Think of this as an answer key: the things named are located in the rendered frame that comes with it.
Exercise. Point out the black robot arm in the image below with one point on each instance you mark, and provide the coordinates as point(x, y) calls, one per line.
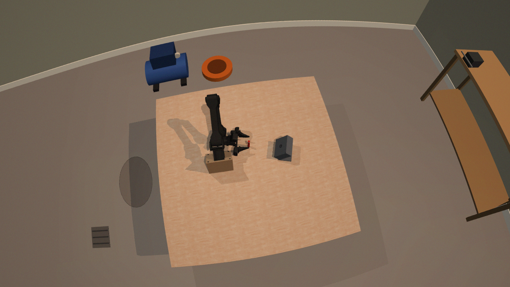
point(218, 137)

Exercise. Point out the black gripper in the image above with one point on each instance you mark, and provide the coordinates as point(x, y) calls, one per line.
point(236, 149)

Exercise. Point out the dark grey sloped panel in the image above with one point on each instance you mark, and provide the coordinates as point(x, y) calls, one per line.
point(283, 148)

